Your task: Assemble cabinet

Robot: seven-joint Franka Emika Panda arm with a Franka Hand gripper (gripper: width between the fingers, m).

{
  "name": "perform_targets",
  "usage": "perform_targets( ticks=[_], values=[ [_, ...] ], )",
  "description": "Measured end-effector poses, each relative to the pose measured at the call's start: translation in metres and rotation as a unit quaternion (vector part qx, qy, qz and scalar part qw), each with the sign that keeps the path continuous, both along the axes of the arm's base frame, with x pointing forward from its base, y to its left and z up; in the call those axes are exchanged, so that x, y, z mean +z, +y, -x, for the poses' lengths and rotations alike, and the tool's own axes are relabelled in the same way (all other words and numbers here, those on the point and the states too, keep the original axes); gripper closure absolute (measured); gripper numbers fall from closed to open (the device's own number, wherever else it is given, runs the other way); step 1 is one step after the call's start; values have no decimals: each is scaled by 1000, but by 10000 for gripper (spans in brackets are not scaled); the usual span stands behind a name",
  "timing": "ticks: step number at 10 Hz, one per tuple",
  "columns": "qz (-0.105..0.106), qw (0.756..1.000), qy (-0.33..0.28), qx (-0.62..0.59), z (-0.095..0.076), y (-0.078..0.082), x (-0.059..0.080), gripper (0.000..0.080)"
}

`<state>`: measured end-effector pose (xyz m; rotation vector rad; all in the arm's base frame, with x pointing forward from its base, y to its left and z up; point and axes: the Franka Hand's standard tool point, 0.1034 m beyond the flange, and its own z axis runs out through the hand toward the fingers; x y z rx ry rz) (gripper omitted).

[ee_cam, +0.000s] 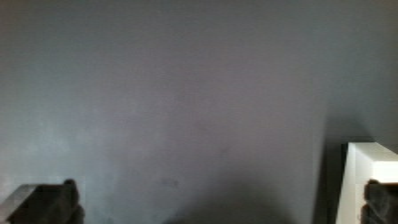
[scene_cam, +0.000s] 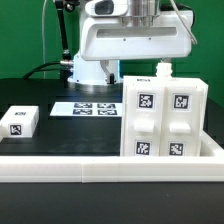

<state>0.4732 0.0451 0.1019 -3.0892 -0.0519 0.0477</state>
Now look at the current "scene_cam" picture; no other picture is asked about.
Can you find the white base tag plate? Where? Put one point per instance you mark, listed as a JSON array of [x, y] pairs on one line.
[[86, 109]]

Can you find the white cabinet top block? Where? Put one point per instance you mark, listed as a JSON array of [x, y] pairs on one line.
[[19, 122]]

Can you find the white cabinet body box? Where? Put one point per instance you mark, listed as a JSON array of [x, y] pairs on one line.
[[162, 116]]

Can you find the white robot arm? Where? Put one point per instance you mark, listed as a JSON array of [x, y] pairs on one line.
[[140, 12]]

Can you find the white U-shaped obstacle fence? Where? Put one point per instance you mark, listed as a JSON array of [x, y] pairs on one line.
[[207, 167]]

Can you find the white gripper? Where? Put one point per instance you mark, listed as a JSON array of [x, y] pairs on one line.
[[109, 37]]

